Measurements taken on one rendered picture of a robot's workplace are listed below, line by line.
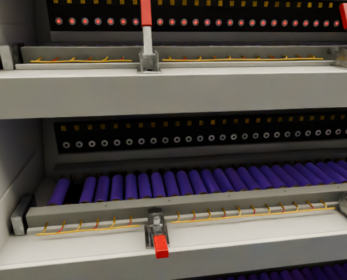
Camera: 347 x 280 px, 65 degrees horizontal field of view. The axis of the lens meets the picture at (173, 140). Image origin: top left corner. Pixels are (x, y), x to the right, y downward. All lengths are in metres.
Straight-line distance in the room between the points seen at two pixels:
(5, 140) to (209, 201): 0.27
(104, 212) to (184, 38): 0.32
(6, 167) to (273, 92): 0.34
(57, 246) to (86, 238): 0.03
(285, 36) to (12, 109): 0.46
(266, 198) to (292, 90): 0.15
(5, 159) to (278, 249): 0.35
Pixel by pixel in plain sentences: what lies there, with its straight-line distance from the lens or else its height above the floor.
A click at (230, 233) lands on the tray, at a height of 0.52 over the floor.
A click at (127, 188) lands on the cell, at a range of 0.41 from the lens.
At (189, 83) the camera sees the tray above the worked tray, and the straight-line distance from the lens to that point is 0.32.
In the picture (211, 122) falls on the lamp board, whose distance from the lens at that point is 0.47.
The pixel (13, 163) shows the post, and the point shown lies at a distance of 0.42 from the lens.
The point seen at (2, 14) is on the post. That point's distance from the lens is 0.44.
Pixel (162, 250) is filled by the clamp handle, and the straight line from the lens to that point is 0.27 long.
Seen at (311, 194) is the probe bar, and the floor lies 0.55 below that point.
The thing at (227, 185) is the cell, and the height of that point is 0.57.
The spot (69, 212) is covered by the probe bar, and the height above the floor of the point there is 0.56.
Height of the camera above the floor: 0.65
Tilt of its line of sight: 3 degrees down
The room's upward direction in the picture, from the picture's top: 2 degrees counter-clockwise
